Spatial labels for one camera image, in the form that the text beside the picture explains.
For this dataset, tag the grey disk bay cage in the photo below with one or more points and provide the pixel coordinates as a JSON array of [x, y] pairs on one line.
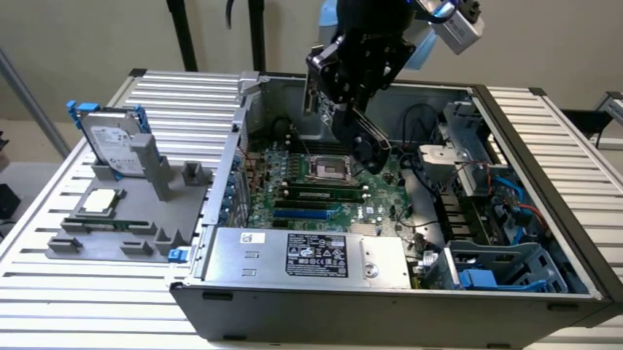
[[505, 264]]

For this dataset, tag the green Dell motherboard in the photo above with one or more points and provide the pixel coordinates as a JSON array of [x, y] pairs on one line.
[[311, 204]]

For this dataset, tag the black stand pole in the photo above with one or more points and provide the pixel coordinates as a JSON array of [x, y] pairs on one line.
[[256, 36], [184, 36]]

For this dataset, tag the blue case latch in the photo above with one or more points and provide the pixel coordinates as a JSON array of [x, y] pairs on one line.
[[177, 255]]

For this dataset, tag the blue disk carrier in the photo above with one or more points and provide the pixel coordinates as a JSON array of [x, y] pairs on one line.
[[88, 107]]

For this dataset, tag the grey metal drive cage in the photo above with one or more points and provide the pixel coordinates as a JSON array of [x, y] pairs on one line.
[[461, 146]]

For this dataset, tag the grey parts rack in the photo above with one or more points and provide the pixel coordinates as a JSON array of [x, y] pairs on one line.
[[160, 204]]

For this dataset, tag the CPU socket, metal frame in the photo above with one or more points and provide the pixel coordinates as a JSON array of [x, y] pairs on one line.
[[329, 167]]

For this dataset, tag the black object at table edge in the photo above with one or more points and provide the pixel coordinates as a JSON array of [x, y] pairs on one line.
[[8, 202]]

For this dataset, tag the silver power supply unit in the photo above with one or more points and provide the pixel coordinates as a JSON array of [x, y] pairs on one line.
[[301, 255]]

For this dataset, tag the green RAM stick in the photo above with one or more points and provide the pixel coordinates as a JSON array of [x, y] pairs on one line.
[[107, 223]]

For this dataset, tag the black open PC case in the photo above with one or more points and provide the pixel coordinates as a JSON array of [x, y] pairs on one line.
[[369, 313]]

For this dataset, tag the black expansion slot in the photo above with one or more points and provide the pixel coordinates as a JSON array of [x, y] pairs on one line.
[[301, 204]]

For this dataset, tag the black graphics card with fan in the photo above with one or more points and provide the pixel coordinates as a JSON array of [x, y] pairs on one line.
[[365, 146]]

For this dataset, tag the grey aluminium profile post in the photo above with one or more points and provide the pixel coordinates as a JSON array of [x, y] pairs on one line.
[[29, 98]]

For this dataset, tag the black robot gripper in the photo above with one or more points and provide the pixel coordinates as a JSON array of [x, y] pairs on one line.
[[376, 43]]

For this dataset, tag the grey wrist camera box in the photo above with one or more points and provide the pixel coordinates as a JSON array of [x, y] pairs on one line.
[[461, 31]]

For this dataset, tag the silver hard disk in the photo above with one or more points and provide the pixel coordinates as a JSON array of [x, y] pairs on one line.
[[111, 140]]

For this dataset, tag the silver CPU chip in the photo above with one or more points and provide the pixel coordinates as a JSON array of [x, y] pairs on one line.
[[103, 201]]

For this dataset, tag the blue expansion slot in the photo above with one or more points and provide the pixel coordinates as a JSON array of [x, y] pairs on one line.
[[299, 214]]

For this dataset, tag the installed RAM stick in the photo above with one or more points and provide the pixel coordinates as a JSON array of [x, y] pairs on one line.
[[327, 194]]

